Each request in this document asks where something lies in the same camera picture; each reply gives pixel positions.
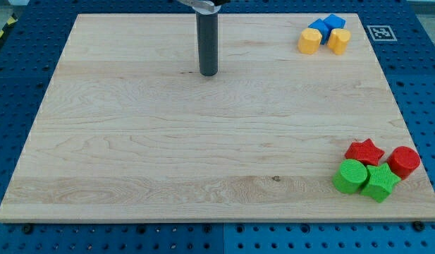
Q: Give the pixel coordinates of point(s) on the light wooden board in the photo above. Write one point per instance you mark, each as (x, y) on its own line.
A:
(129, 131)

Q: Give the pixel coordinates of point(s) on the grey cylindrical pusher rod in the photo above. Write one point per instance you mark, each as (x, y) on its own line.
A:
(207, 43)

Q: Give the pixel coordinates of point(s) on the metal clamp on rod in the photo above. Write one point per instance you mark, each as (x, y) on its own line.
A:
(205, 6)

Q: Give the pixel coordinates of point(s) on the yellow hexagon block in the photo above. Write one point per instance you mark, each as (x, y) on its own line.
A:
(309, 41)

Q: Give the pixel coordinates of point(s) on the green cylinder block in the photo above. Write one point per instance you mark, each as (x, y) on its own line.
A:
(350, 176)

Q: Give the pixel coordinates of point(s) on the blue cube block front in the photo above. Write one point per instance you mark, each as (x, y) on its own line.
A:
(320, 25)

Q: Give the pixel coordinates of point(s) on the blue cube block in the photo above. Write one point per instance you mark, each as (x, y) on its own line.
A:
(320, 25)
(334, 22)

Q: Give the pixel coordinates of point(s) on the yellow heart block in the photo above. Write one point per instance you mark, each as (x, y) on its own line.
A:
(338, 40)

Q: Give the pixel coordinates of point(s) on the red star block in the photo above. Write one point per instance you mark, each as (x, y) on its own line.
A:
(365, 152)

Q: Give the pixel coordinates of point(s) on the blue cube block rear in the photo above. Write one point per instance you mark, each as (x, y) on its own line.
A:
(334, 22)

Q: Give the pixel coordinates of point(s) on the green star block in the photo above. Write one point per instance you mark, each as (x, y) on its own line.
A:
(380, 183)

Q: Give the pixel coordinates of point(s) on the white fiducial marker tag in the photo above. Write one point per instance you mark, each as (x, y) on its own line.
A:
(381, 33)

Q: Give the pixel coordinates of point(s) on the red cylinder block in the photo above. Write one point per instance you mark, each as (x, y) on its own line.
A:
(403, 161)

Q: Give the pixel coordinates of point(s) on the black bolt left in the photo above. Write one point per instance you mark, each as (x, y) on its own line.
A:
(27, 228)

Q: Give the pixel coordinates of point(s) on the black bolt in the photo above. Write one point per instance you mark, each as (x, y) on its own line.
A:
(418, 226)
(27, 228)

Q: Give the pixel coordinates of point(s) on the black bolt right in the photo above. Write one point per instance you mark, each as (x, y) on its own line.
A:
(418, 226)

